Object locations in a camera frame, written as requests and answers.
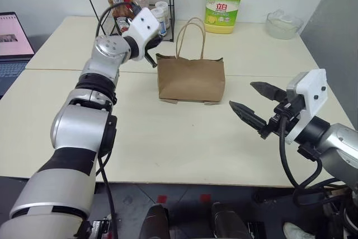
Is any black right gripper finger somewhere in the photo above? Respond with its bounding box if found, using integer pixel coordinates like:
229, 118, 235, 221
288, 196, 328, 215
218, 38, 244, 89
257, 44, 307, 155
249, 81, 288, 103
228, 100, 270, 135

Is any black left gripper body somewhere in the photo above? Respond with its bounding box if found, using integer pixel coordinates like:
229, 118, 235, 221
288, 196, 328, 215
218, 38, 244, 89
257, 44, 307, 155
148, 35, 163, 52

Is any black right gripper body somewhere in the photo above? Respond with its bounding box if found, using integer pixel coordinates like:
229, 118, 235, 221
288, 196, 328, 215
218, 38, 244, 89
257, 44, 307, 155
260, 93, 308, 140

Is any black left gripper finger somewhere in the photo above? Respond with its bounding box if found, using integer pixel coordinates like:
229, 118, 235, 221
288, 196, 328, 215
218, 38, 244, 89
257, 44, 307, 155
144, 49, 158, 69

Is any white capped spice jar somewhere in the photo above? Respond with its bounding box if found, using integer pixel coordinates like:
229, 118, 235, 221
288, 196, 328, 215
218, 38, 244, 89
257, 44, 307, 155
154, 1, 170, 30
150, 8, 168, 38

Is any ketchup bottle with white cap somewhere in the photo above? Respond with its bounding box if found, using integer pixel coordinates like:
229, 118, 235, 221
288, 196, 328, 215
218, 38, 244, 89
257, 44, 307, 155
107, 0, 133, 37

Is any clear glass bowl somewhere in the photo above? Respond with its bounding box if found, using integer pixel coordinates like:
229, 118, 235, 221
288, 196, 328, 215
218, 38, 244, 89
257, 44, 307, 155
265, 9, 304, 40

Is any yellow dish soap jug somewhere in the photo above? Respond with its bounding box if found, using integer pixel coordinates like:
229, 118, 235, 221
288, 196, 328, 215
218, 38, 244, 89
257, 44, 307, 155
204, 0, 246, 35

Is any dark rounded shape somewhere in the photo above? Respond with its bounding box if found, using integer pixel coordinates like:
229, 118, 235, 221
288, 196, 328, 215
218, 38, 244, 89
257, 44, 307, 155
210, 201, 253, 239
139, 203, 171, 239

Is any white shoe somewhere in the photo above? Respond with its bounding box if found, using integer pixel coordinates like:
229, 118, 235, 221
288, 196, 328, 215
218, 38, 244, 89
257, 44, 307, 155
282, 221, 317, 239

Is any open laptop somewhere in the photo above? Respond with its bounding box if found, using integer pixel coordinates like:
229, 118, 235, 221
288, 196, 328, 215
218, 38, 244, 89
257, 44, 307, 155
0, 12, 36, 100

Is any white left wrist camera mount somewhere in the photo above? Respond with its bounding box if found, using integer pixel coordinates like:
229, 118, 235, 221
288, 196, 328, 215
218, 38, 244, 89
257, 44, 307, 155
122, 7, 162, 61

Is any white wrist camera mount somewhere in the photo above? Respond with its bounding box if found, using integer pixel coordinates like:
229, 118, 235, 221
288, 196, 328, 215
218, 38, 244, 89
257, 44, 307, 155
122, 7, 162, 61
284, 68, 328, 145

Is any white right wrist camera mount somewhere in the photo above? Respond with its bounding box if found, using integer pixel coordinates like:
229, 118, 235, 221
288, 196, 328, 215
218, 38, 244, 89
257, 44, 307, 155
284, 68, 328, 145

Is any black wire rack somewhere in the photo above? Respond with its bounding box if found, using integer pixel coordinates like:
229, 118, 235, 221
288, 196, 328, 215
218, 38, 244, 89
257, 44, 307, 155
76, 0, 177, 43

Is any brown paper bag with handles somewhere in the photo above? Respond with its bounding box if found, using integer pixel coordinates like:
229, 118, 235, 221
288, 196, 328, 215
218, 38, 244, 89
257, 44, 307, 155
155, 17, 225, 106

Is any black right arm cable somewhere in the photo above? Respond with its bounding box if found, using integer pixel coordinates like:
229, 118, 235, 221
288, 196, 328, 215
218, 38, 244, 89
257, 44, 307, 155
279, 114, 349, 195

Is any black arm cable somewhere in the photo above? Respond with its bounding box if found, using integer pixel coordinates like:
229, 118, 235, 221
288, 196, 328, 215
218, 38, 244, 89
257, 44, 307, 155
279, 114, 349, 195
95, 149, 120, 239

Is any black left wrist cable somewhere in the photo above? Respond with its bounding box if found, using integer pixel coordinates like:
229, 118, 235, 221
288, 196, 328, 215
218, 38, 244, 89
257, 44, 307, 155
96, 1, 140, 38

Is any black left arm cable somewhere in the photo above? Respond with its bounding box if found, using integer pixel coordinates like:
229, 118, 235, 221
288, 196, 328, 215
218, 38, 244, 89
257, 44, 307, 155
95, 149, 120, 239

